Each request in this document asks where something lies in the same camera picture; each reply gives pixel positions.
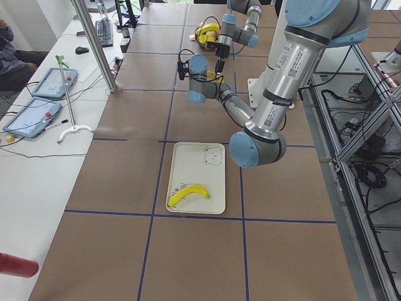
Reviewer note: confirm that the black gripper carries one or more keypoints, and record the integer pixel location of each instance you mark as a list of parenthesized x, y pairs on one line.
[(220, 65), (223, 49)]

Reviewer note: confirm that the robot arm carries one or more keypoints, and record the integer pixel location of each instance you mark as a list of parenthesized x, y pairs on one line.
[(229, 33), (309, 28)]

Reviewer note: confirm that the brown wicker basket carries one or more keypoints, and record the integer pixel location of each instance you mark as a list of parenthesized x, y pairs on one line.
[(208, 33)]

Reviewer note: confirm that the yellow starfruit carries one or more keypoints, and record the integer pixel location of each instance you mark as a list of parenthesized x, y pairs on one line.
[(203, 38)]

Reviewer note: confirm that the white bear tray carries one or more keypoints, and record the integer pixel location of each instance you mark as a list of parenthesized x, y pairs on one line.
[(199, 163)]

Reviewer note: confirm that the black keyboard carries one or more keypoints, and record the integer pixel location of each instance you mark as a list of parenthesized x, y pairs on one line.
[(104, 32)]

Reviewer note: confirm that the black computer mouse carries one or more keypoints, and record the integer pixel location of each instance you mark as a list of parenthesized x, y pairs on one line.
[(81, 50)]

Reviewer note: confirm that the far teach pendant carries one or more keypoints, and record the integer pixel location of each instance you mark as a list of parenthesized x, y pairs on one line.
[(52, 85)]

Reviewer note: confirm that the teach pendant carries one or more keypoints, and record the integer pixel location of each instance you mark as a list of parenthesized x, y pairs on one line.
[(52, 85), (33, 118)]

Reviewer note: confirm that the near teach pendant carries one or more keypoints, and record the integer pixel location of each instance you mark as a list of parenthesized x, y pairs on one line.
[(33, 118)]

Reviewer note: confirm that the red bottle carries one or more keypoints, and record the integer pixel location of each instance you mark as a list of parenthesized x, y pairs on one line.
[(17, 266)]

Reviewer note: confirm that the aluminium frame post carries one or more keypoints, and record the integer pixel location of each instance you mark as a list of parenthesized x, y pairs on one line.
[(89, 29)]

